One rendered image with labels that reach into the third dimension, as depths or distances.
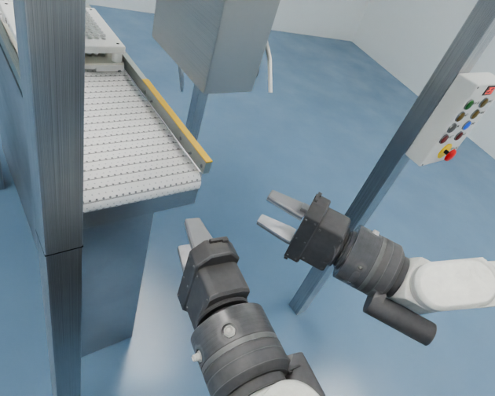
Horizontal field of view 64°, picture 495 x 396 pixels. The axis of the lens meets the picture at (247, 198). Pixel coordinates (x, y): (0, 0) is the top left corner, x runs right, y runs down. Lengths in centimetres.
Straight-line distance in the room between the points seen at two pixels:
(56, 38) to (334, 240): 43
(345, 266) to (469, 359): 168
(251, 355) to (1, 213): 169
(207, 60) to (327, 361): 137
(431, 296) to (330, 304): 137
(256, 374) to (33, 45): 41
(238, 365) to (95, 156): 57
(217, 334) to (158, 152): 55
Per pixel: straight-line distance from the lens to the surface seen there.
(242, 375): 41
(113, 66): 116
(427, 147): 122
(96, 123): 96
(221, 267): 46
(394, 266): 59
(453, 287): 60
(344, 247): 59
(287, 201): 59
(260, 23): 70
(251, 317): 43
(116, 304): 136
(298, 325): 180
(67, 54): 52
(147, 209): 89
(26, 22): 49
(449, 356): 215
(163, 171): 84
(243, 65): 71
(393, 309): 61
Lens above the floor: 142
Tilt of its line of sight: 40 degrees down
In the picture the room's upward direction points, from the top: 21 degrees clockwise
